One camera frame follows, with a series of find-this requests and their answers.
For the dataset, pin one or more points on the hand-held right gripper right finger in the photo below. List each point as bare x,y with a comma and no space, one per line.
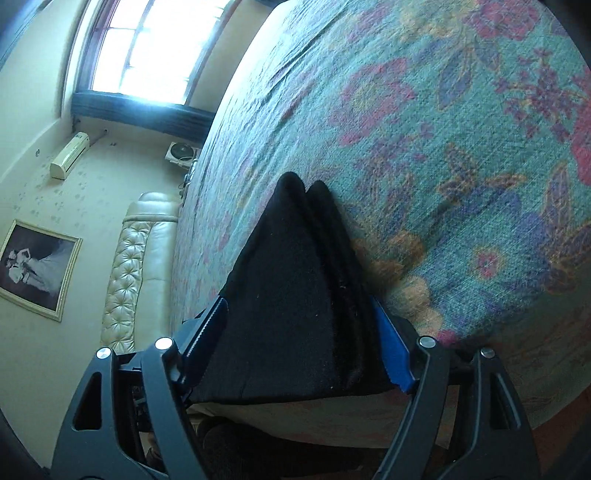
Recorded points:
392,350

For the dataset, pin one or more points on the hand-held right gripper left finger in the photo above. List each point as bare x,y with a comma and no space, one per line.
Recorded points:
207,332

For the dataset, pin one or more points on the black pants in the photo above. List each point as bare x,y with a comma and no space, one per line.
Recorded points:
286,300

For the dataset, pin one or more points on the cream tufted leather headboard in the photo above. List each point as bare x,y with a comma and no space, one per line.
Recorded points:
138,258

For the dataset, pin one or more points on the framed photograph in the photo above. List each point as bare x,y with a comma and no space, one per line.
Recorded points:
37,270

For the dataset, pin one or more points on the white fan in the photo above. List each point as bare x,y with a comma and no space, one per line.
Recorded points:
181,152

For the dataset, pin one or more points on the bed with floral cover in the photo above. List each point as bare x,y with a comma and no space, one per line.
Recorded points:
415,138

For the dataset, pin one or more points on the white air conditioner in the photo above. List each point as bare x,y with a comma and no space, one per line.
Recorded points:
69,154

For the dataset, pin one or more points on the window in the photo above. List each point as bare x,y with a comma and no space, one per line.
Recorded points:
152,41

